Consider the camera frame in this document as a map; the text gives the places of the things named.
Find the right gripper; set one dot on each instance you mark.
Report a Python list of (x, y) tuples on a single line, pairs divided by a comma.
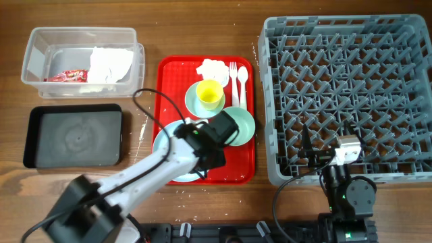
[(319, 157)]

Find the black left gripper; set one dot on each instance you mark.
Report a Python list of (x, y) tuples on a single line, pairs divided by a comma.
[(220, 157)]

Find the large light blue plate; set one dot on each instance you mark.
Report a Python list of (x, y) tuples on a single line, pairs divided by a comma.
[(161, 140)]

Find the green bowl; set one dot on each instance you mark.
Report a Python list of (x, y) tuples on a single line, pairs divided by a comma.
[(246, 126)]

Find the white paper napkin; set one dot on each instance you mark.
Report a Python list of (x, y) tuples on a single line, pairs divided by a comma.
[(107, 65)]

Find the red snack wrapper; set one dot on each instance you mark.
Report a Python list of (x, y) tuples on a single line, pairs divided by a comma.
[(70, 76)]

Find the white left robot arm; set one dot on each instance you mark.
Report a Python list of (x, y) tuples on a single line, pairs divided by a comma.
[(95, 211)]

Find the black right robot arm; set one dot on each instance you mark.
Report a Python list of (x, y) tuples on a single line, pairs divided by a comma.
[(350, 198)]

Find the grey dishwasher rack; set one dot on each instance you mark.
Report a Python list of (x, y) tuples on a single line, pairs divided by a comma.
[(372, 72)]

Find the black food waste tray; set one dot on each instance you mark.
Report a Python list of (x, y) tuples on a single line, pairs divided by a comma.
[(73, 136)]

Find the clear plastic waste bin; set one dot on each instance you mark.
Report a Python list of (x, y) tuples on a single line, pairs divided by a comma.
[(53, 50)]

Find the small light blue saucer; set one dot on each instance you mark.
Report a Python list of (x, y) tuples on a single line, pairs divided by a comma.
[(195, 107)]

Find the yellow plastic cup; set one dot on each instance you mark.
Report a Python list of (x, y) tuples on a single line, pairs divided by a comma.
[(209, 93)]

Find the spilled rice line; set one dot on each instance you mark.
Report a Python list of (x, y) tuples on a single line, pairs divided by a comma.
[(140, 136)]

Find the crumpled white tissue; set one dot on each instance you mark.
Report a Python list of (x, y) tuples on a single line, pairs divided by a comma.
[(214, 70)]

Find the white plastic fork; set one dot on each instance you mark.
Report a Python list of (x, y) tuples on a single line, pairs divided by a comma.
[(233, 73)]

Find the red serving tray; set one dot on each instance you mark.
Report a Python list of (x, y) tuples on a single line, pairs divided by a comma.
[(176, 74)]

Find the white plastic spoon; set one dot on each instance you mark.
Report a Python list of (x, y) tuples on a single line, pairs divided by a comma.
[(243, 77)]

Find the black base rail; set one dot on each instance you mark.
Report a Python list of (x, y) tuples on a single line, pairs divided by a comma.
[(302, 231)]

